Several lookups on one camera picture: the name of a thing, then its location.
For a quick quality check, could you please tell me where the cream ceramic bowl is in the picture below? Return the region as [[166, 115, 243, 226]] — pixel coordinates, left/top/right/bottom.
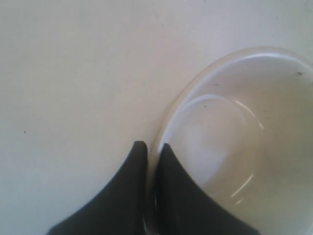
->
[[147, 47, 313, 235]]

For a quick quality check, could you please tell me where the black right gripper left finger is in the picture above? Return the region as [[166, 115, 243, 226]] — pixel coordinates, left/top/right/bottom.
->
[[48, 141, 148, 235]]

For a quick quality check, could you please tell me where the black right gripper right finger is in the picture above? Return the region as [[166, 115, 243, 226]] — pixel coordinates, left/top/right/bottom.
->
[[155, 143, 259, 235]]

